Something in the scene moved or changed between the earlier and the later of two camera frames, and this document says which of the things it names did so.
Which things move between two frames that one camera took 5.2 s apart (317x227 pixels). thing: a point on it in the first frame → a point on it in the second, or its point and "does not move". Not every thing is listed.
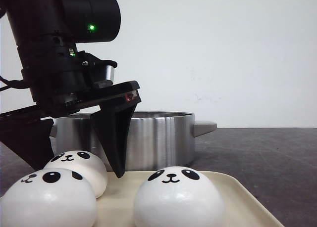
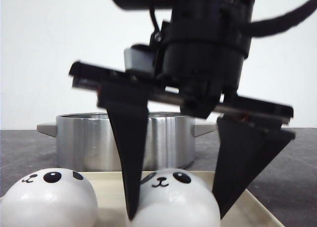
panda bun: [49, 197] does not move
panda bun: [179, 196] does not move
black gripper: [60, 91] → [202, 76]
